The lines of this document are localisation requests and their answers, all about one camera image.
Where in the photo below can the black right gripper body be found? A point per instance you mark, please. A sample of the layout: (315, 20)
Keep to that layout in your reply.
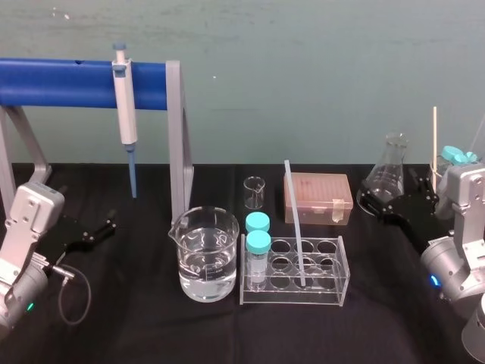
(417, 220)

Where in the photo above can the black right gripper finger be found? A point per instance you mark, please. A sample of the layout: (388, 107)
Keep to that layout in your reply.
(426, 187)
(373, 201)

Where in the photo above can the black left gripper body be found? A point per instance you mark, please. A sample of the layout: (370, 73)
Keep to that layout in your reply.
(64, 239)

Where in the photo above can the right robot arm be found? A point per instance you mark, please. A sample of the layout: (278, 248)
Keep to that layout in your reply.
(462, 258)

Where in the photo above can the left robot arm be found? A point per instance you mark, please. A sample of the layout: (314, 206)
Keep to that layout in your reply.
(26, 227)

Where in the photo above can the translucent white stirring rod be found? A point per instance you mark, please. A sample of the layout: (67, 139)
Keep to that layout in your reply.
(296, 216)

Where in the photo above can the clear glass conical flask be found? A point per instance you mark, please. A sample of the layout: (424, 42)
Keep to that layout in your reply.
(388, 170)

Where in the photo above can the beige tape strip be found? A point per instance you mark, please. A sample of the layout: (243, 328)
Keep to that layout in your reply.
(338, 210)

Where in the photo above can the clear bottle with teal cap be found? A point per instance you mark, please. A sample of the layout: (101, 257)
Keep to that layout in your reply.
(451, 153)
(467, 157)

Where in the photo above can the thin wooden stick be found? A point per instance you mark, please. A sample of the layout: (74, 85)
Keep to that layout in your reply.
(435, 140)

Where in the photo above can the translucent brown pipette tip box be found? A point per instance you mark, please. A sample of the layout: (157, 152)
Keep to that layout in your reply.
(322, 193)

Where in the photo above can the clear acrylic tube rack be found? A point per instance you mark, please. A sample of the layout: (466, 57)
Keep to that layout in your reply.
(326, 288)

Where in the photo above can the white and blue pipette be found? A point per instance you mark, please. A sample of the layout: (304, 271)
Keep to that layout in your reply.
(125, 110)

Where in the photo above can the blue rack bar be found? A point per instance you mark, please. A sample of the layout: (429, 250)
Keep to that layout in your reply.
(57, 83)

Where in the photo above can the large glass beaker with water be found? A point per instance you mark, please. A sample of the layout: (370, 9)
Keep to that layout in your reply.
(206, 258)

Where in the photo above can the black table cloth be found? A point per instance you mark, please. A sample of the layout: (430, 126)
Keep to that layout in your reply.
(151, 333)

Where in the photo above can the clear tube with teal cap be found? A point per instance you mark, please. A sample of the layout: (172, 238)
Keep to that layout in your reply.
(257, 222)
(258, 258)

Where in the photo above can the small empty glass beaker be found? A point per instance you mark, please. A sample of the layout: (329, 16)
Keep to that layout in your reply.
(254, 193)

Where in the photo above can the grey rack support frame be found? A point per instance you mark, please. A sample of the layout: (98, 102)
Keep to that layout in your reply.
(22, 144)
(178, 151)

